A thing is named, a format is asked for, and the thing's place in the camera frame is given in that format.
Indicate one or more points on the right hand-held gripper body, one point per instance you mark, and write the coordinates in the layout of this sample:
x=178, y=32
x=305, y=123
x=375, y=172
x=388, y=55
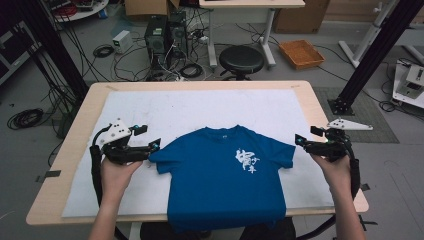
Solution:
x=331, y=148

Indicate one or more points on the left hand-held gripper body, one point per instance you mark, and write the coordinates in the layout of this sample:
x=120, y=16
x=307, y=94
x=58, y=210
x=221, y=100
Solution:
x=115, y=135

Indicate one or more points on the blue t-shirt with white print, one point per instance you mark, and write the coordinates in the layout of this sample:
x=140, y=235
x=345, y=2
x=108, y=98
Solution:
x=220, y=186

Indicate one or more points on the person's right hand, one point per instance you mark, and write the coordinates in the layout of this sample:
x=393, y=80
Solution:
x=338, y=176

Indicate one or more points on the person's left hand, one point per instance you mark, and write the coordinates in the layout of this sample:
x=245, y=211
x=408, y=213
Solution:
x=115, y=180

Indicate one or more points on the grey tape strip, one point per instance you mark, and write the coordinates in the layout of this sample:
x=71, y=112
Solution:
x=51, y=174
x=365, y=187

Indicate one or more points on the grey floor mat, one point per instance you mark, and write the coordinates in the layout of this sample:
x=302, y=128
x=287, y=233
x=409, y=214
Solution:
x=370, y=110

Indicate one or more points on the white felt mat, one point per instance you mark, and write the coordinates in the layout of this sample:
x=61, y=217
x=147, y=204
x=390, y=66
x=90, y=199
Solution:
x=200, y=106

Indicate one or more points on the orange woven basket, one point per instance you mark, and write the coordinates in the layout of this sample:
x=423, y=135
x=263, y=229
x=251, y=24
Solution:
x=301, y=53

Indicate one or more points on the person's dark trousers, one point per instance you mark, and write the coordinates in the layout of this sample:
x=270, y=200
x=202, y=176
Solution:
x=153, y=231

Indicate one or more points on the black computer tower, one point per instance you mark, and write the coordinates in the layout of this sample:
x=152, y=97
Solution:
x=178, y=35
x=156, y=41

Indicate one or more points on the small white box device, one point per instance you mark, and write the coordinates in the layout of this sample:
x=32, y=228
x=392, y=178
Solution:
x=122, y=41

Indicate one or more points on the black round stool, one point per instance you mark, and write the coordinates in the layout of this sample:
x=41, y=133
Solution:
x=241, y=59

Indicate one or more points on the white metal stand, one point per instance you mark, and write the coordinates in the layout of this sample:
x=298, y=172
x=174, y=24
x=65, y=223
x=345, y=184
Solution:
x=370, y=33

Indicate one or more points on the large brown cardboard box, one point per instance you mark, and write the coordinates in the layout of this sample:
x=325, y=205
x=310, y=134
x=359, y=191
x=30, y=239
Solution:
x=300, y=20

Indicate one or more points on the grey equipment rack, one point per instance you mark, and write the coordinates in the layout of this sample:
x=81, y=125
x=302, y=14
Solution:
x=13, y=53

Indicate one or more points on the round white table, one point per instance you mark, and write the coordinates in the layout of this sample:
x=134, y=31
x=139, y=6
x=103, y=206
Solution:
x=83, y=8

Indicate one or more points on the white desk with white legs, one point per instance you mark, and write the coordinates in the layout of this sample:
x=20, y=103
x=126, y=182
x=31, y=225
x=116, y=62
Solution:
x=253, y=3

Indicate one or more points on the black metal frame post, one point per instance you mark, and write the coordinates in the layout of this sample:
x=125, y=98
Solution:
x=376, y=50
x=53, y=46

